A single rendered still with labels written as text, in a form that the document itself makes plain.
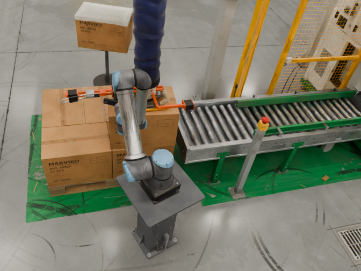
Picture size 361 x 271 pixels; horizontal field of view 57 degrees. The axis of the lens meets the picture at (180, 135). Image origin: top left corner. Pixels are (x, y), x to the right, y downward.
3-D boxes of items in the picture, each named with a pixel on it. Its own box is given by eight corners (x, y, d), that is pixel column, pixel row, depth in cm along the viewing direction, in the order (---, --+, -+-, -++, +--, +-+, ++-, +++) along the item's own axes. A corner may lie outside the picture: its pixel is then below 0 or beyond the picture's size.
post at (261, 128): (238, 189, 352) (266, 119, 283) (240, 194, 348) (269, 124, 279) (232, 190, 350) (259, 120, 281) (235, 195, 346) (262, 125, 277)
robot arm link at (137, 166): (153, 180, 221) (136, 67, 208) (128, 186, 216) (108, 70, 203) (148, 175, 235) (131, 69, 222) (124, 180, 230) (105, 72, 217)
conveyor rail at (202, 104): (341, 99, 426) (348, 87, 413) (344, 101, 423) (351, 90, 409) (169, 115, 363) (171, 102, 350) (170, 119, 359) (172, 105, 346)
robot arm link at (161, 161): (175, 177, 233) (177, 162, 220) (152, 182, 228) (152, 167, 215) (168, 160, 242) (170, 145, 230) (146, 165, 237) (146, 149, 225)
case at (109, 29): (132, 38, 433) (132, 8, 405) (127, 54, 404) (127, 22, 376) (86, 31, 431) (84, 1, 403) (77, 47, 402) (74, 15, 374)
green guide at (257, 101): (348, 91, 413) (352, 85, 407) (354, 97, 406) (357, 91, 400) (232, 101, 370) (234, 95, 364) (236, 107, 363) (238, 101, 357)
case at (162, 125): (167, 118, 339) (172, 86, 312) (174, 145, 312) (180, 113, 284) (108, 120, 326) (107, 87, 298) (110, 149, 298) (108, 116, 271)
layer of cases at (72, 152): (151, 108, 408) (153, 82, 381) (171, 170, 341) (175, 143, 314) (48, 118, 376) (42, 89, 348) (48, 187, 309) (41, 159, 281)
